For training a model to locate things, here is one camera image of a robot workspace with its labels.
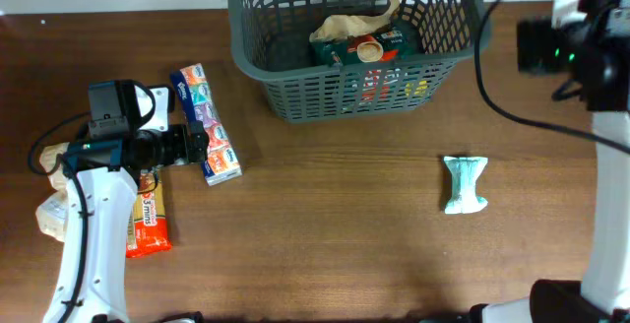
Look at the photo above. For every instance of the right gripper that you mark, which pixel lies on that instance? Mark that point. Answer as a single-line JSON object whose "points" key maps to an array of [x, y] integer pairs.
{"points": [[533, 39]]}

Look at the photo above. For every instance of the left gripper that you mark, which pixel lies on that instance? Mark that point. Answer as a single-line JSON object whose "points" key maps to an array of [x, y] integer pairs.
{"points": [[181, 149]]}

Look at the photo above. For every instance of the green Nescafe coffee bag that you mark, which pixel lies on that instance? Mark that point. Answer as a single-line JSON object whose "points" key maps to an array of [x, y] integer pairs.
{"points": [[391, 43]]}

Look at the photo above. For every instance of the beige paper pouch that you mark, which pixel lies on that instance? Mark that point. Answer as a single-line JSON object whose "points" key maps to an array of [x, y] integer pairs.
{"points": [[340, 27]]}

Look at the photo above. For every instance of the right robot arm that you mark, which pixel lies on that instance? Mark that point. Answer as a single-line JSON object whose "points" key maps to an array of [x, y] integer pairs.
{"points": [[590, 40]]}

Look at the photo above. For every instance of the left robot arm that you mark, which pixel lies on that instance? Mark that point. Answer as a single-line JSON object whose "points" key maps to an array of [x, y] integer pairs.
{"points": [[103, 173]]}

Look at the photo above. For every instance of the Kleenex tissue multipack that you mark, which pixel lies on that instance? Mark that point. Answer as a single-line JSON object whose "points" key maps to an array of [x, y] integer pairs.
{"points": [[195, 94]]}

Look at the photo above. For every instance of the San Remo spaghetti packet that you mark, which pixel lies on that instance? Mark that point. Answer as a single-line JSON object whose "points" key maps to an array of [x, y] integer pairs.
{"points": [[147, 228]]}

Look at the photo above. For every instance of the small teal white packet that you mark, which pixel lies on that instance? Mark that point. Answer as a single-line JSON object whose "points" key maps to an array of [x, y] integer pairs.
{"points": [[465, 171]]}

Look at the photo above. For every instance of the crumpled clear plastic pouch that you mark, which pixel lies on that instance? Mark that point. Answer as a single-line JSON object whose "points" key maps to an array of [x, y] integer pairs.
{"points": [[52, 214]]}

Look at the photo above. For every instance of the dark grey plastic basket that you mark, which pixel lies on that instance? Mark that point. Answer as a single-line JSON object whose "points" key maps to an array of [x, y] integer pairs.
{"points": [[270, 44]]}

